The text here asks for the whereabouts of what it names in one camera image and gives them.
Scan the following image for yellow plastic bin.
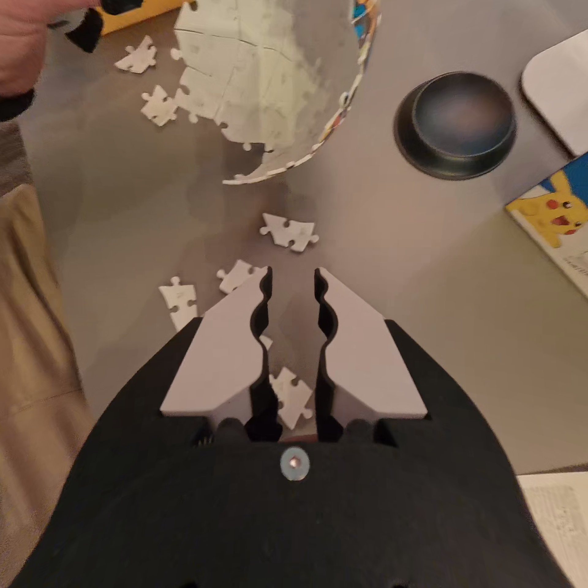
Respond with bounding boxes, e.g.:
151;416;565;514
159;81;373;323
99;0;194;36

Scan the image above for black round puzzle stand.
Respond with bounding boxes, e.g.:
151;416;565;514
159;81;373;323
394;71;517;181

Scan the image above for blue puzzle box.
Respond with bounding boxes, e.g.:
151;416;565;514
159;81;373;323
505;154;588;299

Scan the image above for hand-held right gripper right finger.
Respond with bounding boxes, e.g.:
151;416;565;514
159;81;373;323
314;268;429;443

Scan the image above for person's beige trousers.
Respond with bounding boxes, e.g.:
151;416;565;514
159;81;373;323
0;184;95;584

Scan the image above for partly built puzzle ball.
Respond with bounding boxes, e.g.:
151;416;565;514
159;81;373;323
170;0;382;185

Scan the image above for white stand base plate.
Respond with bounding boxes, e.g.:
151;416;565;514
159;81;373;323
521;30;588;157

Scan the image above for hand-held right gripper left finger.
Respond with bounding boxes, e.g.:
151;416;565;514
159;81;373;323
160;266;283;441

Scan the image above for white instruction sheet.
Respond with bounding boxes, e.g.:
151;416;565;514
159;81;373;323
517;471;588;588

